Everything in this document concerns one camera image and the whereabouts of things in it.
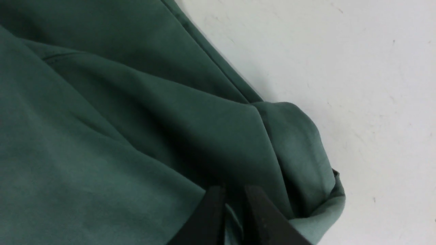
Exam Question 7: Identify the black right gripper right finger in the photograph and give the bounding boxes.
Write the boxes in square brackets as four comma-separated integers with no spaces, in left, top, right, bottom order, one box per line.
[244,185,310,245]

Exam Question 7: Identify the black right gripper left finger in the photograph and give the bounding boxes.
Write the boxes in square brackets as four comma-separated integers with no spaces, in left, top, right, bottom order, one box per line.
[168,186,226,245]

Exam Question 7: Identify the green long sleeve shirt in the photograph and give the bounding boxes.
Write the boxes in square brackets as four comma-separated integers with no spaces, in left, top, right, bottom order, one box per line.
[1,0,346,245]

